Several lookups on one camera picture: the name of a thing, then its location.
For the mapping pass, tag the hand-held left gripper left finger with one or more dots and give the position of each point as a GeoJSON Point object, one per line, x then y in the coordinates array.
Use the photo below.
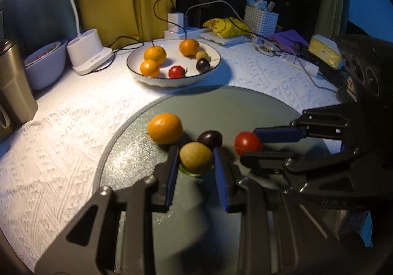
{"type": "Point", "coordinates": [172, 176]}

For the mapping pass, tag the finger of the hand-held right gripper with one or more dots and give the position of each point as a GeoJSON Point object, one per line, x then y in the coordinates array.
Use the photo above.
{"type": "Point", "coordinates": [264, 160]}
{"type": "Point", "coordinates": [276, 135]}

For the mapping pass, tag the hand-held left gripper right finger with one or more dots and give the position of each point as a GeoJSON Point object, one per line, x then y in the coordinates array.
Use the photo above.
{"type": "Point", "coordinates": [222, 180]}

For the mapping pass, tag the red cherry tomato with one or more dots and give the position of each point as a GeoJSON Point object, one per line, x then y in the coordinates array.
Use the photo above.
{"type": "Point", "coordinates": [248, 142]}
{"type": "Point", "coordinates": [177, 71]}

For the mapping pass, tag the brown longan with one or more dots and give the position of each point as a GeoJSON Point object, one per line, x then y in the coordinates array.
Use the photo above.
{"type": "Point", "coordinates": [196, 157]}

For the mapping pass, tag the dark purple cherry tomato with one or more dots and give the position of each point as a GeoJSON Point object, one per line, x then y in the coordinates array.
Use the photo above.
{"type": "Point", "coordinates": [210, 138]}
{"type": "Point", "coordinates": [203, 65]}

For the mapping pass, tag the small orange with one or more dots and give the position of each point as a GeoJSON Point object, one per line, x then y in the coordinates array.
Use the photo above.
{"type": "Point", "coordinates": [155, 54]}
{"type": "Point", "coordinates": [189, 47]}
{"type": "Point", "coordinates": [165, 128]}
{"type": "Point", "coordinates": [150, 67]}

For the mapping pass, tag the white plate with dark rim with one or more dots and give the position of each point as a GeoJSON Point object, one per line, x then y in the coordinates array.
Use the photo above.
{"type": "Point", "coordinates": [172, 81]}

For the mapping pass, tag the yellow tomato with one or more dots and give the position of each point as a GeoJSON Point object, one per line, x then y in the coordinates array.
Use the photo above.
{"type": "Point", "coordinates": [201, 55]}

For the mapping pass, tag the black flat box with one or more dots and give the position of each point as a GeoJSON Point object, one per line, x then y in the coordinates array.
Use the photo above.
{"type": "Point", "coordinates": [331, 74]}

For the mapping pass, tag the yellow sponge block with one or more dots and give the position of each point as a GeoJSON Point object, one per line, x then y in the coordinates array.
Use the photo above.
{"type": "Point", "coordinates": [325, 52]}

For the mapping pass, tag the round grey mat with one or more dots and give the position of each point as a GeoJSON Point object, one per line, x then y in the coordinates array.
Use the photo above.
{"type": "Point", "coordinates": [196, 232]}

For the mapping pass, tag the purple cloth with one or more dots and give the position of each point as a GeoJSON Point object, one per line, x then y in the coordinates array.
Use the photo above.
{"type": "Point", "coordinates": [287, 37]}

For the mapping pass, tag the white flat box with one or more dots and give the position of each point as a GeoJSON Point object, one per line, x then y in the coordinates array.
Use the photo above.
{"type": "Point", "coordinates": [227, 41]}

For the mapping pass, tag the white textured tablecloth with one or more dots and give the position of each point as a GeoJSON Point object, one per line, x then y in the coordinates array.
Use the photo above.
{"type": "Point", "coordinates": [76, 124]}

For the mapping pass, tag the white plastic basket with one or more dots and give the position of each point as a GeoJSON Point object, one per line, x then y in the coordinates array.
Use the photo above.
{"type": "Point", "coordinates": [261, 20]}

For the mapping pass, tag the yellow duck print bag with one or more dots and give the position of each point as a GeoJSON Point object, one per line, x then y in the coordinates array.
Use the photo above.
{"type": "Point", "coordinates": [225, 27]}

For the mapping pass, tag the white tubes in basket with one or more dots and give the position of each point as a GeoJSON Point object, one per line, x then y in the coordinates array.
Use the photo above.
{"type": "Point", "coordinates": [261, 4]}

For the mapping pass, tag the white power strip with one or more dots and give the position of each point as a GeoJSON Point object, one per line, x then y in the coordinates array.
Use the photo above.
{"type": "Point", "coordinates": [190, 32]}

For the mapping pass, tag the white desk lamp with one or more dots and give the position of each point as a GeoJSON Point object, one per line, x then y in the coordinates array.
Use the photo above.
{"type": "Point", "coordinates": [89, 51]}

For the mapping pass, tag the white charger plug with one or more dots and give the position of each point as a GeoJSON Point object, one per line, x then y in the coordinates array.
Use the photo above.
{"type": "Point", "coordinates": [175, 21]}

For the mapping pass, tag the pale bowl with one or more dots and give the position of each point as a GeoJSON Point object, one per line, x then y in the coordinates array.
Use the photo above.
{"type": "Point", "coordinates": [46, 69]}

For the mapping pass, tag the steel tumbler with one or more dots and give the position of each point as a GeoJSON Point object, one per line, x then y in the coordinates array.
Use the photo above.
{"type": "Point", "coordinates": [15, 87]}

